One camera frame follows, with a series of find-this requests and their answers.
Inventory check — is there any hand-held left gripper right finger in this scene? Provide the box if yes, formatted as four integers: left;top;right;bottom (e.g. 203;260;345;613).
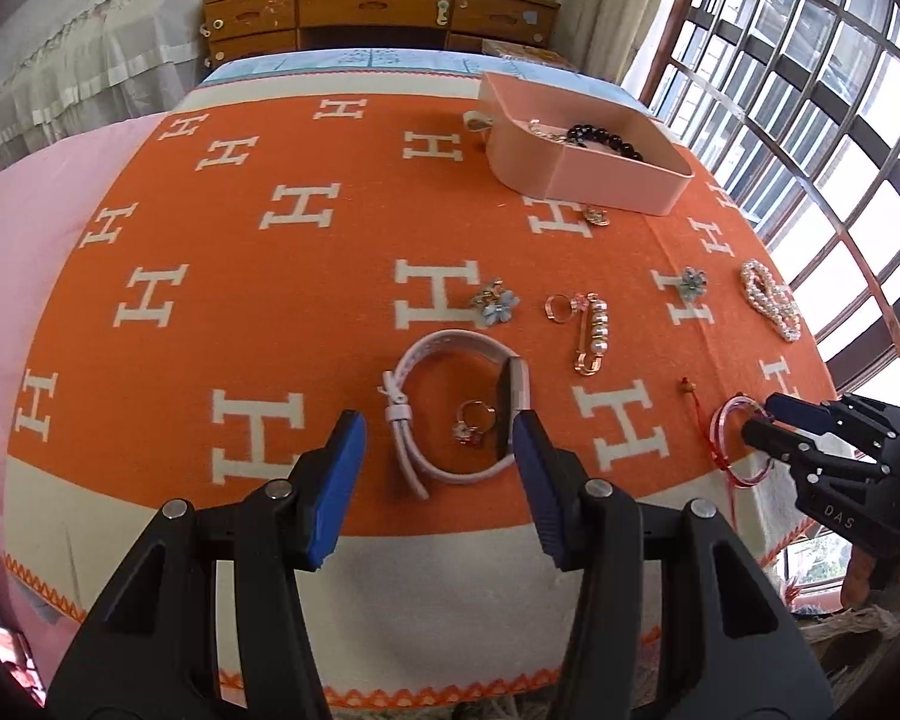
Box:
511;411;833;720

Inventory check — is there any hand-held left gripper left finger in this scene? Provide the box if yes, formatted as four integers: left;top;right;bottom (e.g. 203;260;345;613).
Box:
45;410;367;720

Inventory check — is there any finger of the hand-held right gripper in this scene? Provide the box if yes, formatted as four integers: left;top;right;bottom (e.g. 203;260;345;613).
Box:
766;392;900;451
742;420;893;482

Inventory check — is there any red string bracelet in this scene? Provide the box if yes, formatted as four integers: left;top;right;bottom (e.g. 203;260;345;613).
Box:
679;377;777;511

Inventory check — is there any ring with red white charm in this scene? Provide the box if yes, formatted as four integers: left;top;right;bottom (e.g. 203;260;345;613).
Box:
454;399;496;447

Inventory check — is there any white pearl bracelet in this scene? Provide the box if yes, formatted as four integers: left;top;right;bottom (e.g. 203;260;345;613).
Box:
740;259;802;342

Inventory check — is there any gold pearl safety pin brooch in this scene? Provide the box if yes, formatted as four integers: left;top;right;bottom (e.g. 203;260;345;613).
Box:
570;292;614;376

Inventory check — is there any pink strap watch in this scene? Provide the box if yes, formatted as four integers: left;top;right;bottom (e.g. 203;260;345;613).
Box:
379;328;522;500

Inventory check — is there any large blue flower brooch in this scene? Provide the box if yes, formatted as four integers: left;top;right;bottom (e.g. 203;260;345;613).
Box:
470;279;521;327

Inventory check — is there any pink jewelry box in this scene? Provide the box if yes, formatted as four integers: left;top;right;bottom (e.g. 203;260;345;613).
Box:
461;71;695;218

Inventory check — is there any person's right hand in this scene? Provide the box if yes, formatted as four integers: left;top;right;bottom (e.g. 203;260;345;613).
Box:
842;540;876;610

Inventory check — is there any white woven object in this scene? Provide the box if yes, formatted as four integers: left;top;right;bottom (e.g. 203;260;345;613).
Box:
795;600;900;661

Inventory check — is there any orange blanket with white letters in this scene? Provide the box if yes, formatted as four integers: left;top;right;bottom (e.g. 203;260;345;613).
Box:
4;73;845;710

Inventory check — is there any window with metal grille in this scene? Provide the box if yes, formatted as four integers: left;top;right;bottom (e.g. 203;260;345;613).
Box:
622;0;900;421

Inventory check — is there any pink bed sheet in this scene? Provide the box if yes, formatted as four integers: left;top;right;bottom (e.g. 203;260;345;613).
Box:
0;112;188;691

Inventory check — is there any light blue patterned sheet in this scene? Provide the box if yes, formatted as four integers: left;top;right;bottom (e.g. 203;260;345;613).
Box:
199;49;650;117

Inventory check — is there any flat patterned box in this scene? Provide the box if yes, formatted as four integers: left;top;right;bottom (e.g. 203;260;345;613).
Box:
482;37;567;65

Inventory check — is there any beige curtain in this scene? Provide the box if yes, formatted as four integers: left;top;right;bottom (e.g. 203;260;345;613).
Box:
536;0;680;83

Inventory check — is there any wooden desk with drawers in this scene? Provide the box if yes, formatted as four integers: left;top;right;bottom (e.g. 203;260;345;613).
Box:
202;0;560;68

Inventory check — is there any white lace cover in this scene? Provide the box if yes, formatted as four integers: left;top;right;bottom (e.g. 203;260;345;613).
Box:
0;0;230;166

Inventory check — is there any black bead bracelet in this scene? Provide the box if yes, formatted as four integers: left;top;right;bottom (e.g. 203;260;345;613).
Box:
568;122;644;162

